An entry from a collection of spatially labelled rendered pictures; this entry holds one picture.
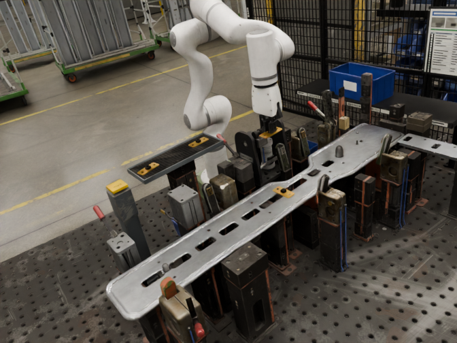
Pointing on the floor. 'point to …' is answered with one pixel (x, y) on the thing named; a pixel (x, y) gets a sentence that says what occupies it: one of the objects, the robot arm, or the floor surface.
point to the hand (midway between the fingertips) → (270, 126)
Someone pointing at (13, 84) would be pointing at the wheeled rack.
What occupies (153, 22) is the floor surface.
